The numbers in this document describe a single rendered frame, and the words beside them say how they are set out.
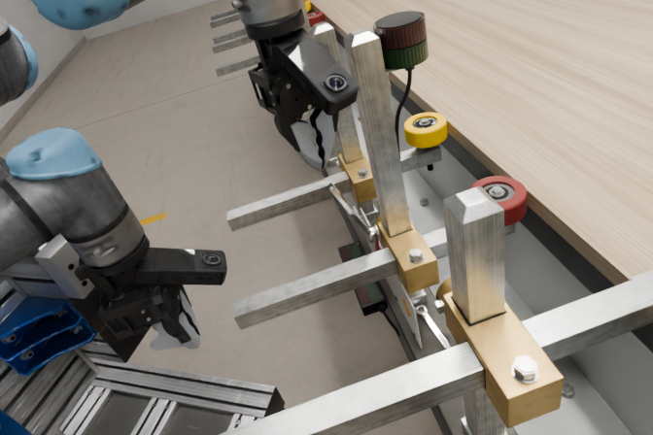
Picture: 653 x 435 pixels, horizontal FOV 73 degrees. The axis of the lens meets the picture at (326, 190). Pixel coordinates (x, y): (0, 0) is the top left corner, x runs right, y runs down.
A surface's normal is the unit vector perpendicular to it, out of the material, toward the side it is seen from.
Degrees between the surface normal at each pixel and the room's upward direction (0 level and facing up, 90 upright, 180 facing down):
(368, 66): 90
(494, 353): 0
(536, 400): 90
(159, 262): 31
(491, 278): 90
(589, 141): 0
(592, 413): 0
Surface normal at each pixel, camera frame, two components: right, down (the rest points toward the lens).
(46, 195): 0.58, -0.09
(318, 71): 0.09, -0.47
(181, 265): 0.29, -0.83
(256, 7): -0.25, 0.62
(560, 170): -0.23, -0.79
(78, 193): 0.73, 0.25
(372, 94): 0.24, 0.53
